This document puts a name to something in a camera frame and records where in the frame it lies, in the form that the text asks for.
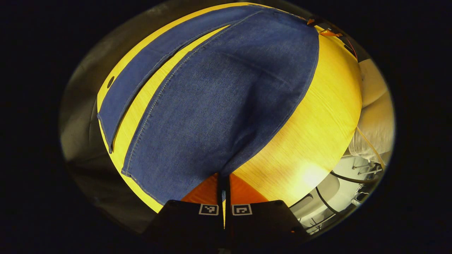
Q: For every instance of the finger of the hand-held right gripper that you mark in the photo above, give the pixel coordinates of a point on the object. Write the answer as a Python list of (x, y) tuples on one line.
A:
[(330, 33), (310, 21)]

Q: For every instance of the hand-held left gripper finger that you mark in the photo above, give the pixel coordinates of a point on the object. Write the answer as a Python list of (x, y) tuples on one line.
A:
[(220, 192), (227, 192)]

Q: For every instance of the blue denim jeans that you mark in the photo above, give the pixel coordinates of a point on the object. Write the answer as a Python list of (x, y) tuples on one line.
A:
[(226, 106)]

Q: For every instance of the black backdrop cloth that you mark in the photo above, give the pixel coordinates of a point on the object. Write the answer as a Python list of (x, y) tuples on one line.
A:
[(81, 123)]

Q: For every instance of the black round table grommet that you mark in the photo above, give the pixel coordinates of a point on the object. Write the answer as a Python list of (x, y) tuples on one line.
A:
[(110, 82)]

